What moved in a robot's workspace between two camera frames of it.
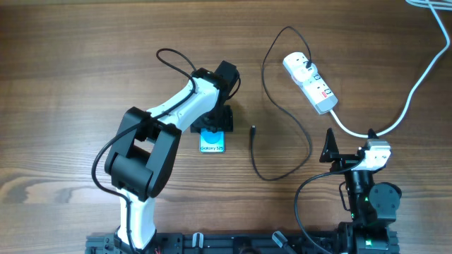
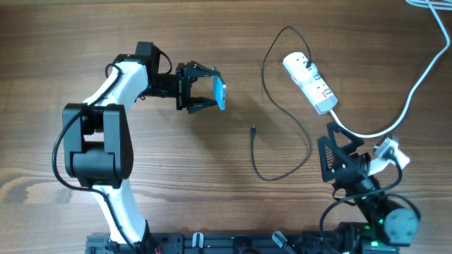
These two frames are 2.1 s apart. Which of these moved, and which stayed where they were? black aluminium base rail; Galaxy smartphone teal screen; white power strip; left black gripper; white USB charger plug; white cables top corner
Moved: left black gripper; Galaxy smartphone teal screen
Stayed: black aluminium base rail; white cables top corner; white USB charger plug; white power strip
